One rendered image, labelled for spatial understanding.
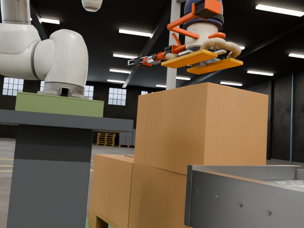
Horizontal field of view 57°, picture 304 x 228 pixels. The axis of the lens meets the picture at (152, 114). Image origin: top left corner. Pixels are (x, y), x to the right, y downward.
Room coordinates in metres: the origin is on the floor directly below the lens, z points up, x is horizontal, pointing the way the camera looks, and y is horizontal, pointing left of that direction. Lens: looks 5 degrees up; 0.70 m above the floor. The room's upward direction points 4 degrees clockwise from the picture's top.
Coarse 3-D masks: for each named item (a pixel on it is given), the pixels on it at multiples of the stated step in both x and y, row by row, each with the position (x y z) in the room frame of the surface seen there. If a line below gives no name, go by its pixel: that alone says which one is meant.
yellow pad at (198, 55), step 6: (186, 54) 1.38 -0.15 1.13; (192, 54) 1.34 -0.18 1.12; (198, 54) 1.31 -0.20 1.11; (204, 54) 1.31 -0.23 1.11; (210, 54) 1.31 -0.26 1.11; (216, 54) 1.33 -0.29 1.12; (168, 60) 1.51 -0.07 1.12; (174, 60) 1.46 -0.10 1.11; (180, 60) 1.43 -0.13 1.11; (186, 60) 1.42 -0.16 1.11; (192, 60) 1.42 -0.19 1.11; (198, 60) 1.41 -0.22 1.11; (204, 60) 1.40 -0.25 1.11; (168, 66) 1.57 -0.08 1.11; (174, 66) 1.57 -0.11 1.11; (180, 66) 1.56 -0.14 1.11
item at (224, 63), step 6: (222, 60) 1.43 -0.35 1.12; (228, 60) 1.40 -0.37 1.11; (234, 60) 1.40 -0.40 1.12; (204, 66) 1.54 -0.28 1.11; (210, 66) 1.52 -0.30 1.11; (216, 66) 1.51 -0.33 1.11; (222, 66) 1.50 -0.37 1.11; (228, 66) 1.49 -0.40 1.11; (192, 72) 1.68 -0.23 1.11; (198, 72) 1.67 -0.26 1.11; (204, 72) 1.66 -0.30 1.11
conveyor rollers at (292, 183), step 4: (280, 180) 1.23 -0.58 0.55; (284, 180) 1.24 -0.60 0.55; (288, 180) 1.25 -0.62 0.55; (292, 180) 1.26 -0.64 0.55; (296, 180) 1.28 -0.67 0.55; (300, 180) 1.30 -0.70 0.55; (280, 184) 1.19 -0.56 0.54; (284, 184) 1.21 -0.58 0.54; (288, 184) 1.22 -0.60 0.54; (292, 184) 1.24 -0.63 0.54; (296, 184) 1.25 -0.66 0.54; (300, 184) 1.27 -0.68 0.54; (300, 188) 1.11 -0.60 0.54
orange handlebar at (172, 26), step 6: (180, 18) 1.23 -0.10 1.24; (186, 18) 1.20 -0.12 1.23; (192, 18) 1.18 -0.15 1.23; (168, 24) 1.31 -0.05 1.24; (174, 24) 1.27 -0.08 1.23; (174, 30) 1.34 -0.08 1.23; (180, 30) 1.35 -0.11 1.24; (192, 36) 1.40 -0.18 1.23; (198, 36) 1.42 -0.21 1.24; (210, 36) 1.40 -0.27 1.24; (216, 36) 1.38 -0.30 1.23; (222, 36) 1.37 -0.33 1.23; (174, 48) 1.66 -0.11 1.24; (180, 48) 1.61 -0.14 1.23; (162, 54) 1.76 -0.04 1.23; (144, 60) 1.94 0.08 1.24
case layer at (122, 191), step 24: (96, 168) 2.10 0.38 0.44; (120, 168) 1.78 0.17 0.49; (144, 168) 1.54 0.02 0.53; (96, 192) 2.07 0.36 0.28; (120, 192) 1.76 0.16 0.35; (144, 192) 1.53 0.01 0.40; (168, 192) 1.35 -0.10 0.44; (120, 216) 1.74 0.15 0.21; (144, 216) 1.51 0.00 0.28; (168, 216) 1.34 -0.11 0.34
